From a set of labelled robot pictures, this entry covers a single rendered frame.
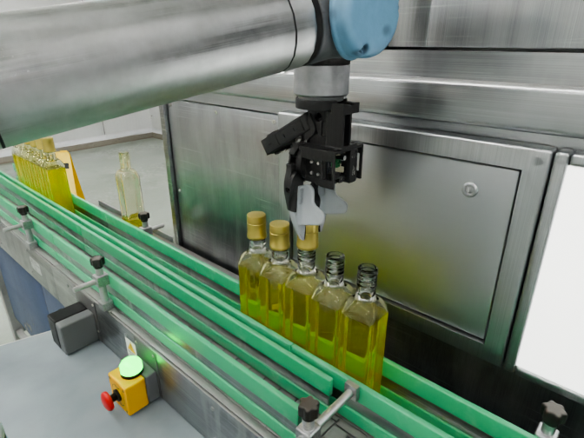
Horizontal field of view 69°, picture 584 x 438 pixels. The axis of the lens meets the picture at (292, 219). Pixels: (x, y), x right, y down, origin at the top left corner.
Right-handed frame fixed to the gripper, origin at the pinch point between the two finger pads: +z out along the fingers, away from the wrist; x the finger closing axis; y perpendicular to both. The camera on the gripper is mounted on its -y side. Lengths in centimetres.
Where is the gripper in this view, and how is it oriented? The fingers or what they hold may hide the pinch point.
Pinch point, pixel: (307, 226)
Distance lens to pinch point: 67.7
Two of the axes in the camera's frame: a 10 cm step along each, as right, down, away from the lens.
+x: 6.6, -2.9, 6.9
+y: 7.5, 2.6, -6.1
